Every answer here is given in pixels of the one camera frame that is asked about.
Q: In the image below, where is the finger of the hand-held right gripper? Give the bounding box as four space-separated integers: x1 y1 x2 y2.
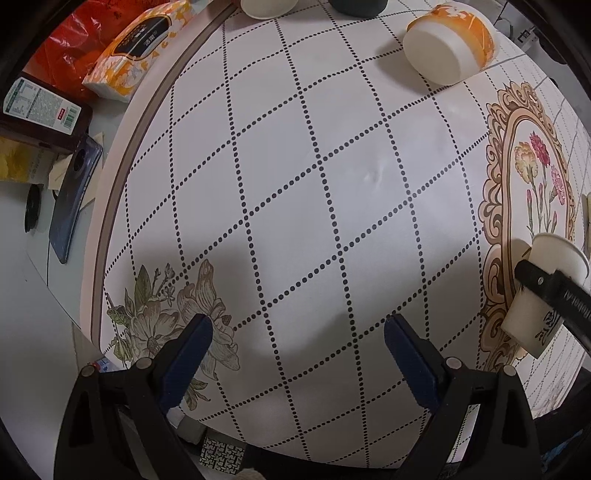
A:
514 259 591 357

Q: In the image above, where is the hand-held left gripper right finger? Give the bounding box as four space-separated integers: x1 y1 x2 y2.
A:
383 314 543 480

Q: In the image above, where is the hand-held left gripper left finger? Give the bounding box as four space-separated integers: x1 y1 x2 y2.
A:
53 314 214 480

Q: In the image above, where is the white printed paper cup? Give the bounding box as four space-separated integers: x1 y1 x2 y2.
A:
501 233 590 359

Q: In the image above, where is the black and white patterned box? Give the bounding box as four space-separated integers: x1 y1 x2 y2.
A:
200 436 246 477

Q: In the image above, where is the dark blue smartphone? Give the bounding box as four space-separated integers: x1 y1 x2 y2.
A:
48 134 105 265

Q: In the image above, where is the floral printed tablecloth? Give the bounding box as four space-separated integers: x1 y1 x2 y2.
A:
90 0 591 468

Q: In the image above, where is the black round disc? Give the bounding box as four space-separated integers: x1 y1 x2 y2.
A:
25 184 45 232

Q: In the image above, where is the yellow packet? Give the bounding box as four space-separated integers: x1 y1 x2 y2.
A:
0 137 52 184

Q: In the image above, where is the orange and white paper bowl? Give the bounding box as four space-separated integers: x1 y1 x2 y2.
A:
402 2 502 86

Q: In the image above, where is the dark bottle with white label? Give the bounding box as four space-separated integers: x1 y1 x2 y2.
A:
0 76 94 154

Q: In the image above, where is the orange and white tissue pack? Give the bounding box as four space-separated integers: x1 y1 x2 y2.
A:
82 0 193 103

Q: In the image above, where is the red plastic bag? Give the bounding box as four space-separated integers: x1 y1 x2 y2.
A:
22 0 155 108

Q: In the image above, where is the dark round container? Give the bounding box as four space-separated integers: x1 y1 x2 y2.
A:
329 0 387 17

